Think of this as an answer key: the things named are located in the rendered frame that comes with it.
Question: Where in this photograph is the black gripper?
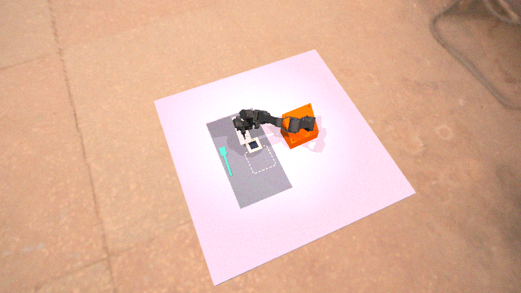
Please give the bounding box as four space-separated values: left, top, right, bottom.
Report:
233 118 260 131

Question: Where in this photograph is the white square tile with dark blue centre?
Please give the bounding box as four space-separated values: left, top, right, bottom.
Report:
246 137 262 153

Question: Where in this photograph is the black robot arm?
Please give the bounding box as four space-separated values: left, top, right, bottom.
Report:
239 109 316 134

